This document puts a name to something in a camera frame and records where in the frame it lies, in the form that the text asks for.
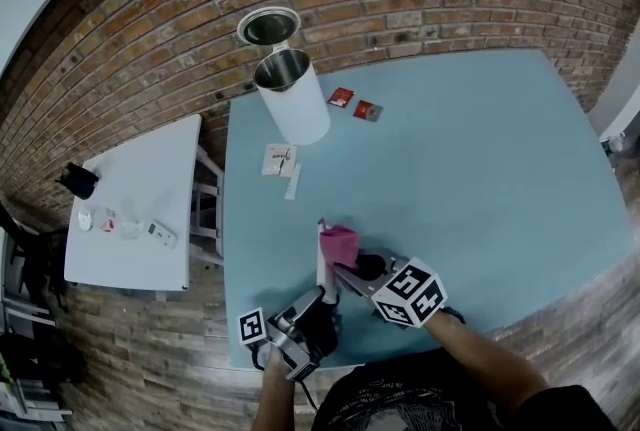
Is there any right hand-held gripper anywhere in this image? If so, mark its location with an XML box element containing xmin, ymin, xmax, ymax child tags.
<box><xmin>332</xmin><ymin>252</ymin><xmax>448</xmax><ymax>331</ymax></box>

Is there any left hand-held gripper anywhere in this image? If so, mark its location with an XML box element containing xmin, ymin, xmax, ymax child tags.
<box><xmin>237</xmin><ymin>285</ymin><xmax>342</xmax><ymax>383</ymax></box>

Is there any pink cloth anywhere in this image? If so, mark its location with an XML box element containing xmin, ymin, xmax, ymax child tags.
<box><xmin>319</xmin><ymin>224</ymin><xmax>361</xmax><ymax>272</ymax></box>

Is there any person's left forearm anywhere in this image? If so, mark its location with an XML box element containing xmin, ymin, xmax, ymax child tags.
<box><xmin>259</xmin><ymin>343</ymin><xmax>322</xmax><ymax>431</ymax></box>

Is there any person's right forearm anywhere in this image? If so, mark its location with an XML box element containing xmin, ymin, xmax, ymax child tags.
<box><xmin>422</xmin><ymin>313</ymin><xmax>552</xmax><ymax>431</ymax></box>

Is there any white stick packet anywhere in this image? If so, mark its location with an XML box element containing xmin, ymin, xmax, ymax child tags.
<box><xmin>283</xmin><ymin>162</ymin><xmax>304</xmax><ymax>202</ymax></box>

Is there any person's black printed t-shirt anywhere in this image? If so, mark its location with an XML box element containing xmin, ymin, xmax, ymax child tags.
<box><xmin>310</xmin><ymin>348</ymin><xmax>619</xmax><ymax>431</ymax></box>

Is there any white printed sachet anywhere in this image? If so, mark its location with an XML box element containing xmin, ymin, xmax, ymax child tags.
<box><xmin>261</xmin><ymin>143</ymin><xmax>299</xmax><ymax>179</ymax></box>

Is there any red and grey sachet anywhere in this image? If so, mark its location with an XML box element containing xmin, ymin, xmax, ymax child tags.
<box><xmin>352</xmin><ymin>99</ymin><xmax>385</xmax><ymax>125</ymax></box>

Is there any white electric kettle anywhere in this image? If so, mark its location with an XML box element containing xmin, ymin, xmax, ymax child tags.
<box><xmin>236</xmin><ymin>6</ymin><xmax>333</xmax><ymax>147</ymax></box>

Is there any clear plastic cup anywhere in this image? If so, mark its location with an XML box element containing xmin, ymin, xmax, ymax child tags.
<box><xmin>117</xmin><ymin>213</ymin><xmax>144</xmax><ymax>242</ymax></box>

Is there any white side table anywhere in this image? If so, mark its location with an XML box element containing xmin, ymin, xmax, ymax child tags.
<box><xmin>63</xmin><ymin>113</ymin><xmax>226</xmax><ymax>293</ymax></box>

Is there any black pouch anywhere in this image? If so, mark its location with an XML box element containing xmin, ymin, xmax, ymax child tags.
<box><xmin>54</xmin><ymin>162</ymin><xmax>100</xmax><ymax>202</ymax></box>

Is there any black office chair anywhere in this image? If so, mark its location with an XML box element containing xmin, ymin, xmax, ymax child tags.
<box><xmin>0</xmin><ymin>201</ymin><xmax>67</xmax><ymax>313</ymax></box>

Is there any white metal rack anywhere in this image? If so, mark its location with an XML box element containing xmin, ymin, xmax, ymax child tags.
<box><xmin>0</xmin><ymin>293</ymin><xmax>74</xmax><ymax>423</ymax></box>

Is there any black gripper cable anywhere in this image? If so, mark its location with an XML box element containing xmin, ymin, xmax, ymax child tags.
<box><xmin>298</xmin><ymin>378</ymin><xmax>322</xmax><ymax>413</ymax></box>

